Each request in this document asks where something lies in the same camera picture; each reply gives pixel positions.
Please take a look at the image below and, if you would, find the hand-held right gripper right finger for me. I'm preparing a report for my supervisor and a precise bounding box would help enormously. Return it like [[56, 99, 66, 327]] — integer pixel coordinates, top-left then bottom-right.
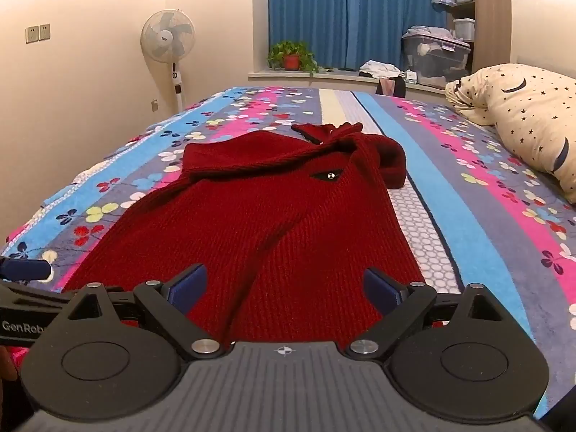
[[344, 267, 500, 361]]

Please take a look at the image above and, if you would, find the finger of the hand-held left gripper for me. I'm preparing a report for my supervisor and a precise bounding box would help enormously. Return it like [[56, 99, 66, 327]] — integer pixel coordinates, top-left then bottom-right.
[[0, 256, 53, 282]]

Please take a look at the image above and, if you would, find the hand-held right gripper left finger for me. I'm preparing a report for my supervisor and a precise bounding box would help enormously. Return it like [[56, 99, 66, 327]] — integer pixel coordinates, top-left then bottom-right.
[[67, 264, 226, 361]]

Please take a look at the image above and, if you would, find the red knit sweater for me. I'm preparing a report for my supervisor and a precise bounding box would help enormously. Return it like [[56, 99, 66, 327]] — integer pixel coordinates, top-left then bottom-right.
[[60, 122, 433, 347]]

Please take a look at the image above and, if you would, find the pile of light clothes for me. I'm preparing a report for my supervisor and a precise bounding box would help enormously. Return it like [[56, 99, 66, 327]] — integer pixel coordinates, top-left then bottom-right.
[[359, 60, 401, 78]]

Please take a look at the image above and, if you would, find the floral striped fleece blanket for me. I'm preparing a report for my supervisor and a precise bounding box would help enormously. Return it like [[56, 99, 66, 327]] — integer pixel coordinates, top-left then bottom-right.
[[0, 85, 576, 419]]

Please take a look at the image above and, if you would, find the dark bag with pink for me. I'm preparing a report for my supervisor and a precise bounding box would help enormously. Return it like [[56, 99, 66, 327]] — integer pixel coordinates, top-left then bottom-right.
[[377, 76, 407, 98]]

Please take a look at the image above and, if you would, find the cream star print pillow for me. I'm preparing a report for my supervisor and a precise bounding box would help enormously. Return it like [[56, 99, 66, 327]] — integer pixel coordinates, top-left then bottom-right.
[[445, 63, 576, 203]]

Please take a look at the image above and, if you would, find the clear plastic storage bin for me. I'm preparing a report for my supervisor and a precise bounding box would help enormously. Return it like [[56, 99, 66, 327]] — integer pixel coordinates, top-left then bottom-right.
[[402, 27, 472, 90]]

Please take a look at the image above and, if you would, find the green plant in red pot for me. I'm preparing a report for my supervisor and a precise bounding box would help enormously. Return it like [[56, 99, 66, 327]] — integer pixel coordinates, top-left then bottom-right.
[[267, 40, 319, 76]]

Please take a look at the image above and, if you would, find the white standing fan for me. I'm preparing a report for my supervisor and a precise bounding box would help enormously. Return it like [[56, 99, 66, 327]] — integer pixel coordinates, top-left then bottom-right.
[[140, 9, 196, 115]]

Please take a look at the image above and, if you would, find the white storage box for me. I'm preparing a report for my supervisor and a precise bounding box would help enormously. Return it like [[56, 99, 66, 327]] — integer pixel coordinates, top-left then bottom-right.
[[452, 18, 476, 42]]

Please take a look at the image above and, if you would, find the blue curtain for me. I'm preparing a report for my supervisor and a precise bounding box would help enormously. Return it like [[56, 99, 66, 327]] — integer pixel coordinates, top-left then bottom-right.
[[267, 0, 451, 72]]

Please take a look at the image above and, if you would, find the wooden shelf unit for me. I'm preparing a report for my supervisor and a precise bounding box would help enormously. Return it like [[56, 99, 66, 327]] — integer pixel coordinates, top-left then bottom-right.
[[443, 0, 511, 75]]

